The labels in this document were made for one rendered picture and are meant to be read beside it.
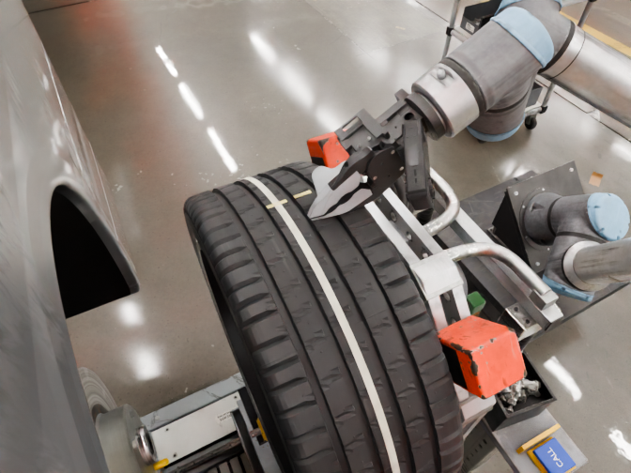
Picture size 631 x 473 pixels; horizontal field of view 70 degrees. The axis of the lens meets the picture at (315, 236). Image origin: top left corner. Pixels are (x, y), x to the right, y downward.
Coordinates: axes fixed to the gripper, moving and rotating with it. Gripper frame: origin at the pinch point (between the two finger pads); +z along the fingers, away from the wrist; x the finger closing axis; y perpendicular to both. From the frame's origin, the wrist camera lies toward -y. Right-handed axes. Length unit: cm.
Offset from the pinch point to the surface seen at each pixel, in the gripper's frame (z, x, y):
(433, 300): -5.1, -13.9, -13.9
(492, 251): -18.8, -31.2, -6.6
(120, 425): 44.6, -6.6, -3.1
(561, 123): -130, -203, 99
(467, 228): -19.0, -34.2, 1.5
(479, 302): -14, -68, -1
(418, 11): -139, -203, 256
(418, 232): -9.8, -13.4, -4.0
